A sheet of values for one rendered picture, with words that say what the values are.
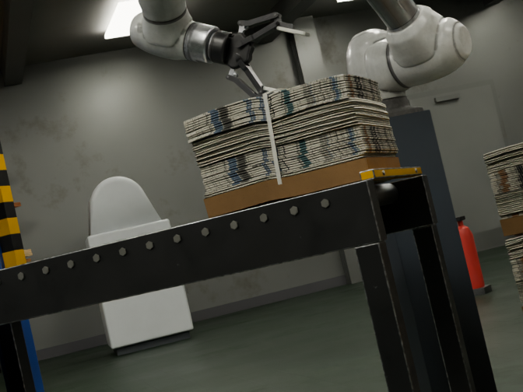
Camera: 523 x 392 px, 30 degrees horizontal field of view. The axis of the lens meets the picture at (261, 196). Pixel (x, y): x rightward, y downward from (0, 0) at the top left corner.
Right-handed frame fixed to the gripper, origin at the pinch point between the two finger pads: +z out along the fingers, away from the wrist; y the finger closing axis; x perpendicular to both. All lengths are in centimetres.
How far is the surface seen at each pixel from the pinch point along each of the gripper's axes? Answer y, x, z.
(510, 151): 9, -48, 44
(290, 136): 15.1, 13.7, 7.4
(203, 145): 21.5, 13.5, -11.8
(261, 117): 12.8, 13.9, 0.2
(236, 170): 25.0, 13.4, -2.9
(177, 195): 170, -841, -420
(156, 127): 97, -836, -464
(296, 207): 27.4, 27.4, 16.5
